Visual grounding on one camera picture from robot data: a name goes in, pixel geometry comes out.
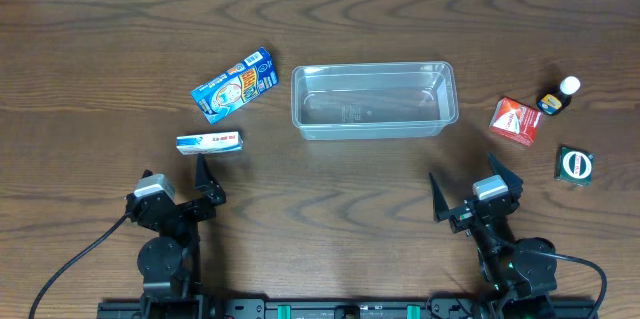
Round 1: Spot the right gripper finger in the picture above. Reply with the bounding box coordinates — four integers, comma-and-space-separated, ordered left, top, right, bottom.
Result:
429, 173, 450, 223
488, 153, 523, 190

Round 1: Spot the white blue medicine box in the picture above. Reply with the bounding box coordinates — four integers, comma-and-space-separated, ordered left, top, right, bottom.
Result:
176, 131, 243, 155

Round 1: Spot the red white medicine box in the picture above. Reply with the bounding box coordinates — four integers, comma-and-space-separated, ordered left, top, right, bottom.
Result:
489, 97, 542, 147

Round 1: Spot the blue fever patch box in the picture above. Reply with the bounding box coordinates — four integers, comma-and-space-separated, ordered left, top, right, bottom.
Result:
191, 47, 279, 124

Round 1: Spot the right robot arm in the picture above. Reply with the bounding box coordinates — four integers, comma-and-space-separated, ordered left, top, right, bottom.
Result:
429, 154, 557, 318

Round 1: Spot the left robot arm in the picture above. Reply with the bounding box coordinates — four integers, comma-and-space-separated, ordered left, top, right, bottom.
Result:
125, 154, 226, 318

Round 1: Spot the clear plastic container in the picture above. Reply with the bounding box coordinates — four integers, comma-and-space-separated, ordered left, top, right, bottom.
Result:
291, 61, 459, 140

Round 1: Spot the dark green square box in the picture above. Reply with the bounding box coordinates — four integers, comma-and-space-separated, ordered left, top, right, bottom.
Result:
554, 146, 594, 186

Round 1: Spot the dark bottle white cap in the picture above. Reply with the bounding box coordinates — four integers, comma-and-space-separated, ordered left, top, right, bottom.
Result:
536, 76, 581, 116

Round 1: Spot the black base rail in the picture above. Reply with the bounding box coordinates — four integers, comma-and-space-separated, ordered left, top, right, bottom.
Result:
96, 297, 598, 319

